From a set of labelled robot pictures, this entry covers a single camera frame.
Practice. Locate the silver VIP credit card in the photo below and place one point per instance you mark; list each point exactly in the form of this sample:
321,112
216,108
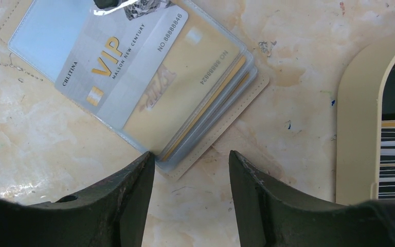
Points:
114,59

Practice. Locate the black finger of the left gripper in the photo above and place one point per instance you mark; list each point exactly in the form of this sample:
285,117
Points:
106,3

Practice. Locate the cream oval card tray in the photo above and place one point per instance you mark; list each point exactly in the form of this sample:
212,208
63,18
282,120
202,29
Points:
359,117

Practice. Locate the gold credit card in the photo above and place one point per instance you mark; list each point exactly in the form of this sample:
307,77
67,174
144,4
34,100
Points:
198,58
240,68

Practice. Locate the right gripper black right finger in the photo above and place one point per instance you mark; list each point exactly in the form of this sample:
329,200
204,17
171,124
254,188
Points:
272,213

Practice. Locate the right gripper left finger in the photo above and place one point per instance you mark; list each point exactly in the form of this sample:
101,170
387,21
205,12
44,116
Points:
111,212

